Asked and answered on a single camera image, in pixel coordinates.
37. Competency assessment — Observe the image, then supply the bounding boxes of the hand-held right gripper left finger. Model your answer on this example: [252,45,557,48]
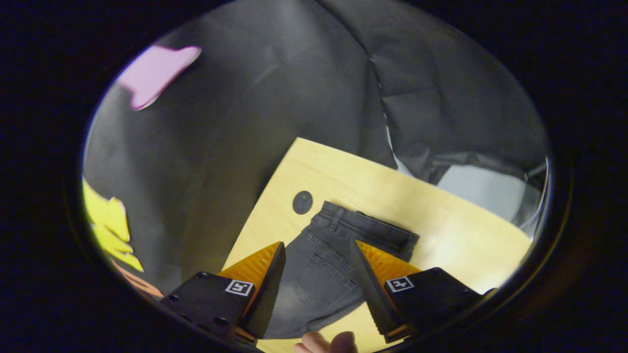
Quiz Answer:
[159,241,287,344]

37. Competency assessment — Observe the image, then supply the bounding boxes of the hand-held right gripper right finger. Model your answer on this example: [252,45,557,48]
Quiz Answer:
[349,239,484,344]

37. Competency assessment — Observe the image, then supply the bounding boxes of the dark grey jeans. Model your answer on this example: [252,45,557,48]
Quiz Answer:
[265,201,420,340]

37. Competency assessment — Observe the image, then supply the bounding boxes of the round black table grommet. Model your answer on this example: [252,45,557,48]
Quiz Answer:
[292,191,314,215]

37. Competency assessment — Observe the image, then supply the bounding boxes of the black backdrop cloth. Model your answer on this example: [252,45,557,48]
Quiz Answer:
[81,0,550,300]

